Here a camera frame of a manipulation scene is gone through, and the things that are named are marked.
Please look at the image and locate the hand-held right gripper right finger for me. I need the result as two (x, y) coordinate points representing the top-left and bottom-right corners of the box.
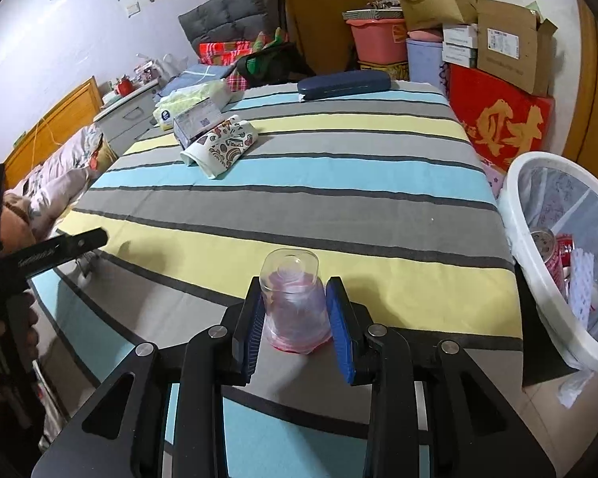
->
(325, 275), (559, 478)

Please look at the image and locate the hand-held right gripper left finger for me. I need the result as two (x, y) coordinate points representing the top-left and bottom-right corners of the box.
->
(30, 276), (265, 478)

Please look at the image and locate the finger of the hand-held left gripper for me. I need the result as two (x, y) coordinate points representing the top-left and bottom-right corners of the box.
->
(2, 226), (109, 280)

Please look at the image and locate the clear plastic cup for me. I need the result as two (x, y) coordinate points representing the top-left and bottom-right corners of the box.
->
(259, 248), (332, 354)

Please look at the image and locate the white plastic waste bin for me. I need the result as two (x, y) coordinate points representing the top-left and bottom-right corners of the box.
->
(498, 152), (598, 372)

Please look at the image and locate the red patterned can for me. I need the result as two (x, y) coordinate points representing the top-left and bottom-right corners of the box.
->
(528, 228), (571, 284)

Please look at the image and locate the red instant noodle cup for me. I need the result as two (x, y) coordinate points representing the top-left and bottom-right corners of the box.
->
(554, 233), (577, 280)

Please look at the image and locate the white paper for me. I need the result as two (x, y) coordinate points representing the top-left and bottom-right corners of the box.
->
(568, 248), (596, 328)

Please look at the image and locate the person's left hand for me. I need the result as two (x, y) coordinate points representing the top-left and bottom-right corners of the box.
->
(0, 194), (41, 364)

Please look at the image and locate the floral quilt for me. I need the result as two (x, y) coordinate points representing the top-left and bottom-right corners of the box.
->
(5, 122), (118, 240)

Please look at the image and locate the wooden headboard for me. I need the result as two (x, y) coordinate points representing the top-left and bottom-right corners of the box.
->
(2, 76), (104, 187)

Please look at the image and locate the grey white nightstand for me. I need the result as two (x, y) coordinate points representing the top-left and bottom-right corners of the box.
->
(94, 82), (163, 143)

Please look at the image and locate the striped bed sheet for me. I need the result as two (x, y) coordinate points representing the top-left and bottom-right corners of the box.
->
(30, 82), (524, 478)

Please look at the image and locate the small white printed carton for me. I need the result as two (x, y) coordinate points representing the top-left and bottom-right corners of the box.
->
(173, 100), (228, 143)

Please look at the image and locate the yellow green tissue pack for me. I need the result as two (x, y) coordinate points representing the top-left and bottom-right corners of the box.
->
(152, 82), (232, 131)

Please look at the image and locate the pink floral box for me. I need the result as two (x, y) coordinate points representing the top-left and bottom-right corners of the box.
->
(481, 157), (509, 199)

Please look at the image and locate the blue folded cloth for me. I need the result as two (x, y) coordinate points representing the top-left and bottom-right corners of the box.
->
(157, 64), (240, 98)

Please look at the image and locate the navy long case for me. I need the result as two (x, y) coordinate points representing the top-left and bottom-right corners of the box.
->
(297, 71), (392, 103)

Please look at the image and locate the red plaid cloth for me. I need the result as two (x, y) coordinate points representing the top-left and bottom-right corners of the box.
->
(199, 40), (252, 67)

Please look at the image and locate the clear plastic bin liner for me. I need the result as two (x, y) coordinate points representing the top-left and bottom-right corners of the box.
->
(521, 162), (598, 406)

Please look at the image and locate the red box with gold print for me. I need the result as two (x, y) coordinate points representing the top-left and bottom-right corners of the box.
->
(448, 62), (556, 172)

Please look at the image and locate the yellow printed box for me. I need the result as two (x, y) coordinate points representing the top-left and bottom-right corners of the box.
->
(357, 60), (409, 81)

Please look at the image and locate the black bag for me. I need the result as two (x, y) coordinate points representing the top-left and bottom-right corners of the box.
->
(235, 42), (315, 89)

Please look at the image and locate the light blue plastic bin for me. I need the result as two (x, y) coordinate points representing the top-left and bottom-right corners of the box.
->
(406, 37), (448, 83)

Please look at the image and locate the grey quilted cushion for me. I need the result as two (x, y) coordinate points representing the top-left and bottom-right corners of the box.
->
(178, 0), (286, 43)

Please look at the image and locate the green red patterned cloth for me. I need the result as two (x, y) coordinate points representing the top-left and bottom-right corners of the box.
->
(252, 27), (290, 54)

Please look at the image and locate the pink plastic storage bin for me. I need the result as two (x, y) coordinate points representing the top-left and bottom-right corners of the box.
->
(346, 17), (409, 63)

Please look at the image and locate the white labelled carton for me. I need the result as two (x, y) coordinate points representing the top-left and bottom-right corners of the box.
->
(442, 42), (478, 68)
(443, 24), (479, 45)

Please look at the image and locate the wooden wardrobe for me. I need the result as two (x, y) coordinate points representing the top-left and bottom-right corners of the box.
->
(224, 0), (394, 80)

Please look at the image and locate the patterned flat box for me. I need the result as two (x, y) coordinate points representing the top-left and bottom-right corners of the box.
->
(342, 7), (404, 23)

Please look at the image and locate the open cardboard box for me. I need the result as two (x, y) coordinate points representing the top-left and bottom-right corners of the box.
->
(477, 0), (559, 98)

